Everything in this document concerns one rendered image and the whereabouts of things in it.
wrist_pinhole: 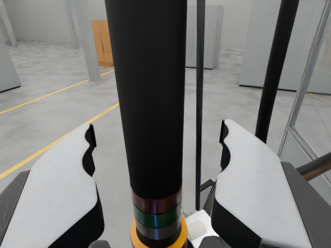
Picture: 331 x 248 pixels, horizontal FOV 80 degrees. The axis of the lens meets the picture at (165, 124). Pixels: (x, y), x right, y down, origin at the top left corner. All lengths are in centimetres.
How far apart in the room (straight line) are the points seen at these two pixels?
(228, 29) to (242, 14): 92
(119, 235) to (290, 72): 497
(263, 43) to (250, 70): 66
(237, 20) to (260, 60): 682
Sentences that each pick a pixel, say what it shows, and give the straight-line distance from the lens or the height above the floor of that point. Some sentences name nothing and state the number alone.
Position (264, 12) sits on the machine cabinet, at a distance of 549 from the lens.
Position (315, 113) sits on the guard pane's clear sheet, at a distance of 143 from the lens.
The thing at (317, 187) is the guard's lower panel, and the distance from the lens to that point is 139.
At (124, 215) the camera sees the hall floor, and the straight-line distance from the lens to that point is 217.
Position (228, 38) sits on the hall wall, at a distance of 1230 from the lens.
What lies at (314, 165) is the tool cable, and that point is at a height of 155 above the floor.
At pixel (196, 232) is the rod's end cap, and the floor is 154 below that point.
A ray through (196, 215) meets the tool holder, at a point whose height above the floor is 154.
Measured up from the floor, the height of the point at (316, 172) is 154.
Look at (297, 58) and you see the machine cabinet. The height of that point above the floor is 79.
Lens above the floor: 171
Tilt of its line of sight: 29 degrees down
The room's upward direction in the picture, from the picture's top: 1 degrees counter-clockwise
